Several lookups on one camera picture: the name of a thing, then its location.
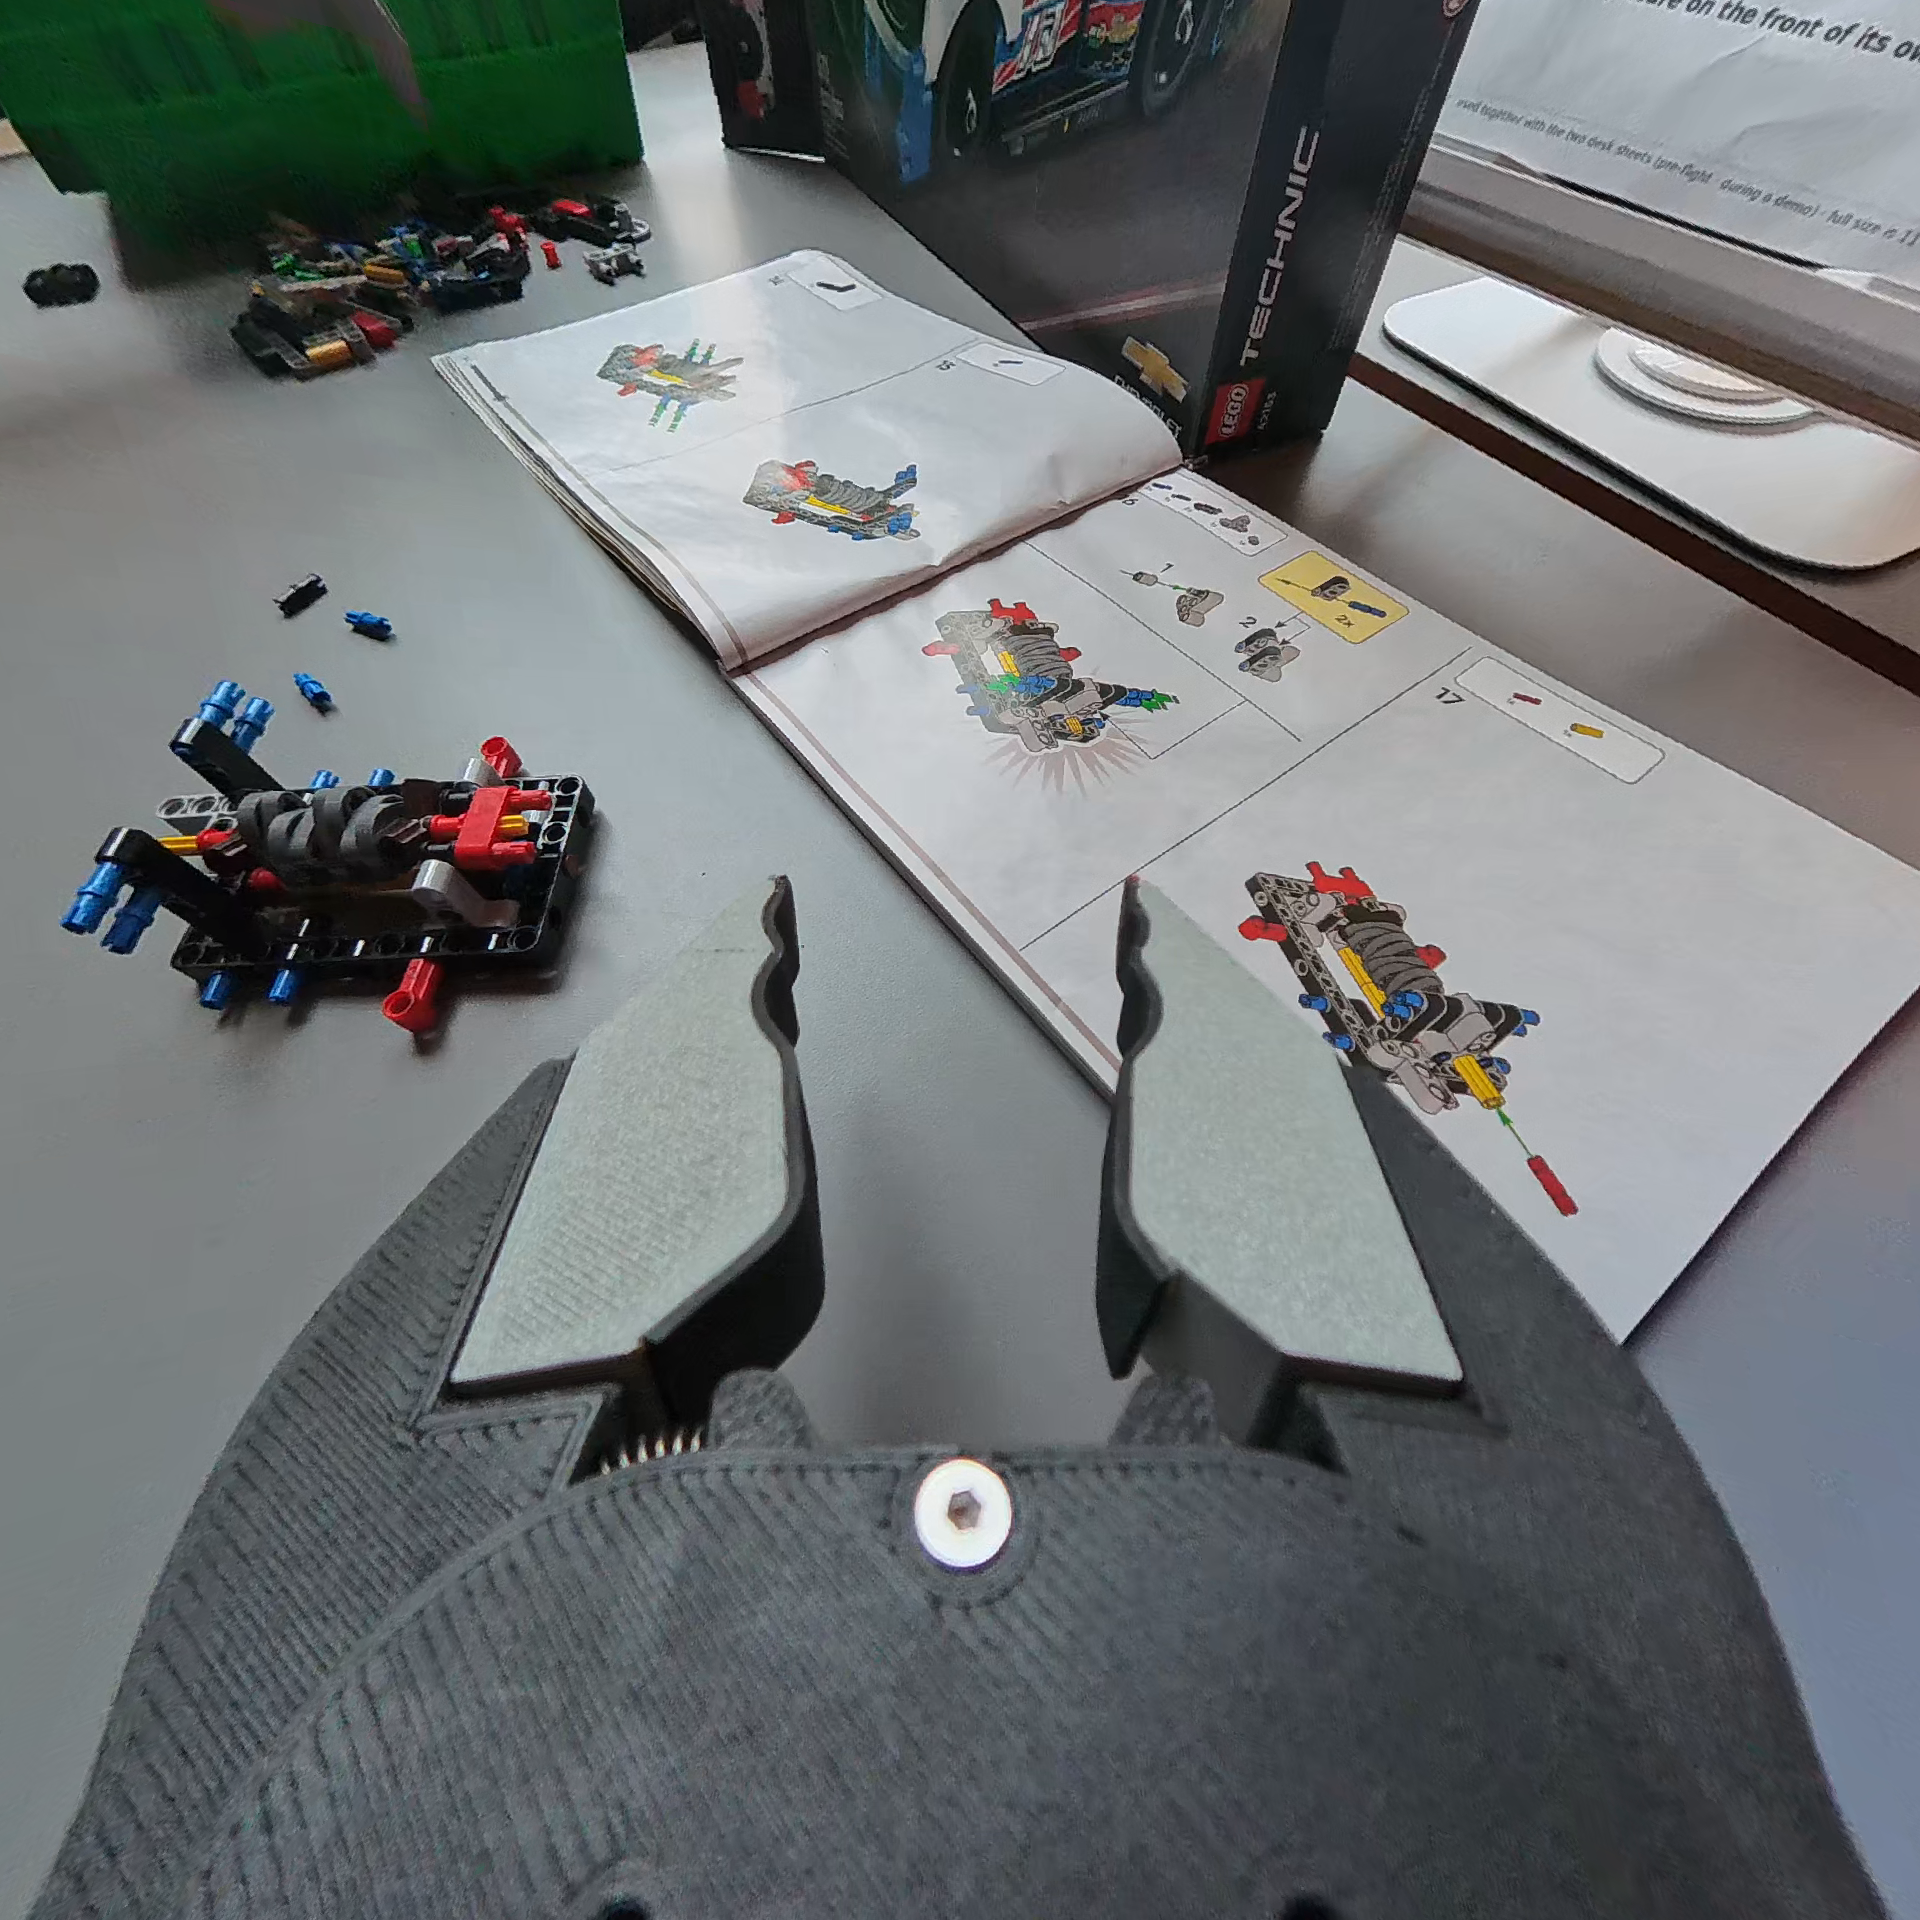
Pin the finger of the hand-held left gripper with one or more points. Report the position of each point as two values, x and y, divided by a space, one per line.
354 36

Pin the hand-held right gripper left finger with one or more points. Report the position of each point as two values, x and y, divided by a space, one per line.
646 1186

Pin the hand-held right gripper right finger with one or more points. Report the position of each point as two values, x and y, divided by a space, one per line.
1275 1200

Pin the pile of lego pieces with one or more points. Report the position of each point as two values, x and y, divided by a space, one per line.
377 269

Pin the lego engine frame assembly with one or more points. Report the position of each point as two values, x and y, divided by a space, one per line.
330 839

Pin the black lego piece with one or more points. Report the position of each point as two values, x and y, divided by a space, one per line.
60 286

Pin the small black lego pin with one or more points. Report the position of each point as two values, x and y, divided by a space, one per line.
299 596

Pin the green plastic bin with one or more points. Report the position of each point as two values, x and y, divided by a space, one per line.
525 105

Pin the open instruction booklet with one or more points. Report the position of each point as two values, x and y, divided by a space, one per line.
899 407

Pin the black car printed box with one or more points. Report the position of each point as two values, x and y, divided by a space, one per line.
1128 226

